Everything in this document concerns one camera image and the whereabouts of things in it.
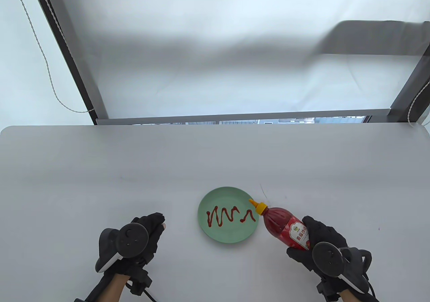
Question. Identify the person's right hand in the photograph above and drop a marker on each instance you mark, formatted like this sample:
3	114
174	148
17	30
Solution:
324	231

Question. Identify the person's left hand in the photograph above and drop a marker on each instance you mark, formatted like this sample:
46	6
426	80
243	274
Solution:
153	221

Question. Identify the red ketchup bottle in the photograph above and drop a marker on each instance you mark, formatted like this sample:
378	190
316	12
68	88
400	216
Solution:
280	224

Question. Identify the green plate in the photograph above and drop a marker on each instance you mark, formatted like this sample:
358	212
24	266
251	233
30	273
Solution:
228	198

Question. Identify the person's right forearm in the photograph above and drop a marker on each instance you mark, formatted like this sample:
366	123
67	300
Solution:
351	297

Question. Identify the person's left forearm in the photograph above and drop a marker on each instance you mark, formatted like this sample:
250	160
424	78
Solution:
109	288

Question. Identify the red ketchup pattern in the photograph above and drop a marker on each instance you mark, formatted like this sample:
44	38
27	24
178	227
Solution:
221	218

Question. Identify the black white right hand controller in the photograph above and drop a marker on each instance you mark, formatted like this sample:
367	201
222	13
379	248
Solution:
327	258

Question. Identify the black white hand controller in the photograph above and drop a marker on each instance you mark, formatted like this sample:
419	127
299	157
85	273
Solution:
132	240
327	258

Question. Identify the black white left hand controller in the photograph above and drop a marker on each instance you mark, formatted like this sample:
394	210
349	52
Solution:
132	240

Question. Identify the white roller blind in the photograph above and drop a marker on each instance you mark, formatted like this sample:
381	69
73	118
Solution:
218	30

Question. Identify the grey blind bottom rail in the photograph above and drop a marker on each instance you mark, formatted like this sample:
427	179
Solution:
235	117

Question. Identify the black window frame post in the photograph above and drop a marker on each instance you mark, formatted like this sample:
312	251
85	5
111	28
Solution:
74	63
410	83

